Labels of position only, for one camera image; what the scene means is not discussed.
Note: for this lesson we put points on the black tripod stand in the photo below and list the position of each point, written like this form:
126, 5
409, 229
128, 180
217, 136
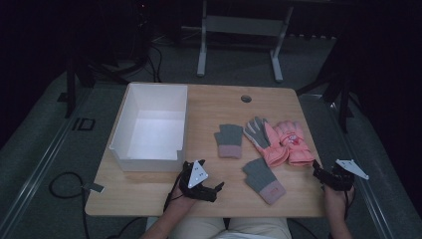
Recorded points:
71, 86
343, 99

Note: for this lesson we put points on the white rectangular storage box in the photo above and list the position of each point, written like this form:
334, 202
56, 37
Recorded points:
156, 132

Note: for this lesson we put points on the grey knit glove pink cuff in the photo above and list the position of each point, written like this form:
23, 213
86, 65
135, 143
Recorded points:
262, 181
229, 137

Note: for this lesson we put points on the pink padded ski glove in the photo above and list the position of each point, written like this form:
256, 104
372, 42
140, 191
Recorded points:
295, 144
265, 139

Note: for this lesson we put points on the person's right hand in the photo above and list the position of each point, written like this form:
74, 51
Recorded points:
336, 200

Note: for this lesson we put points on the person's left hand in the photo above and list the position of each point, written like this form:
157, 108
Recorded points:
181, 200

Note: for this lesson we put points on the person's beige pants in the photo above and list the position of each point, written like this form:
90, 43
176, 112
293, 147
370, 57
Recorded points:
229, 229

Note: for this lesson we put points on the metal floor rail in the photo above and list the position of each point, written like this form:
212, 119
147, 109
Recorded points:
371, 202
36, 174

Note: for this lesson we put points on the grey metal stand frame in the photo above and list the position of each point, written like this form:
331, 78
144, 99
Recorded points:
244, 26

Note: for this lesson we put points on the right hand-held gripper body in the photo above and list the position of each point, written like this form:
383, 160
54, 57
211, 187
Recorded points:
343, 177

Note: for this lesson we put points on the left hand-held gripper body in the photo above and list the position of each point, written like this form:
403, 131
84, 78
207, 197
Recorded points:
198, 176

